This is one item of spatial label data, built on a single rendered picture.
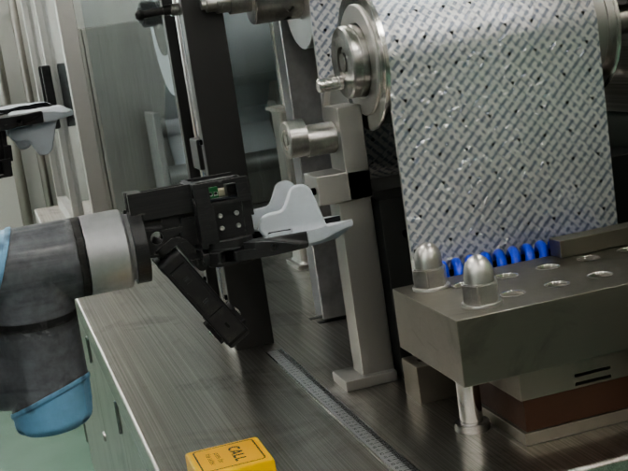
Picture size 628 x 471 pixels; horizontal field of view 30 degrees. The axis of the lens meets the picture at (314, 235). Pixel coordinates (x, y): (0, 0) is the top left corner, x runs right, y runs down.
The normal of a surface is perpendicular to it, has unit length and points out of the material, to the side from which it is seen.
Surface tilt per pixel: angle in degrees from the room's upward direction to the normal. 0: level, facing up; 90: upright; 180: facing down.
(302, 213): 88
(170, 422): 0
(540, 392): 90
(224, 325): 91
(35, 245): 57
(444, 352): 90
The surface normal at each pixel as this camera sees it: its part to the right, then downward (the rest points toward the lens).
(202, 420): -0.14, -0.97
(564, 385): 0.28, 0.13
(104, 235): 0.17, -0.38
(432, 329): -0.95, 0.18
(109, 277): 0.32, 0.55
